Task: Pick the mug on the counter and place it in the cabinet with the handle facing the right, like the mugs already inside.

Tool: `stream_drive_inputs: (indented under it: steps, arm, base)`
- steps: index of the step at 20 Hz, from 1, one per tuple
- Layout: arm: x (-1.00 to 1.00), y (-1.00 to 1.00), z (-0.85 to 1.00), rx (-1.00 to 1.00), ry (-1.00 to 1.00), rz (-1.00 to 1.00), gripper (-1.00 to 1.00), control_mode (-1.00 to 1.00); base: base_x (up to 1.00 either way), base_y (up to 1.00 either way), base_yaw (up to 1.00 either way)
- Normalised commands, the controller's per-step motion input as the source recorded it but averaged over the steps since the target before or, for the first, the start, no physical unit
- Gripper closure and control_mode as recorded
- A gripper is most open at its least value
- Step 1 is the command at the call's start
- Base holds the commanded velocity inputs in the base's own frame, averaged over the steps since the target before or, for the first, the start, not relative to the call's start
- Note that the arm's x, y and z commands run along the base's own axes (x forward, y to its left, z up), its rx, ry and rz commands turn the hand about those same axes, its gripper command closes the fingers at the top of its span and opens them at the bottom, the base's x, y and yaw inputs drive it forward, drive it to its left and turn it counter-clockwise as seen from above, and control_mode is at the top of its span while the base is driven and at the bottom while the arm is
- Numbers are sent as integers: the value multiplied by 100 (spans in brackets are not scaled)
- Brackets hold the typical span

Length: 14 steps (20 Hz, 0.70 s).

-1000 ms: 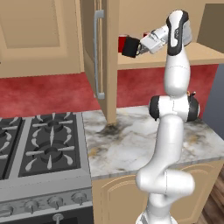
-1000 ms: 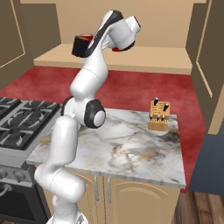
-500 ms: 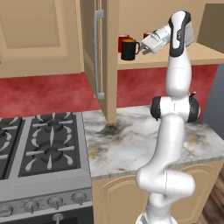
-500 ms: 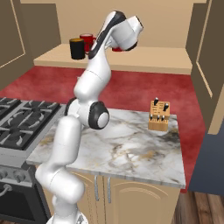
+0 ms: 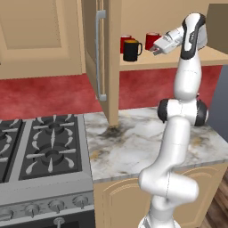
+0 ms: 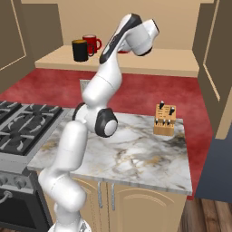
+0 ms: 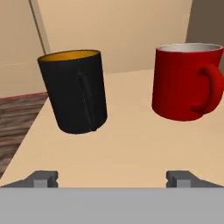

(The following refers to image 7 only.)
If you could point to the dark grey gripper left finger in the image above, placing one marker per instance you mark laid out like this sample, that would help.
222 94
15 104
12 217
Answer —
43 178

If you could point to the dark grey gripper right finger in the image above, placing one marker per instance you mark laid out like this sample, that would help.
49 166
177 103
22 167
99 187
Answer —
180 178

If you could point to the black mug with yellow inside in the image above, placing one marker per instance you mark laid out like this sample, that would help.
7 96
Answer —
74 92

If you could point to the red mug with white inside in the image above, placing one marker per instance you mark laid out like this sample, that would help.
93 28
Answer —
180 81

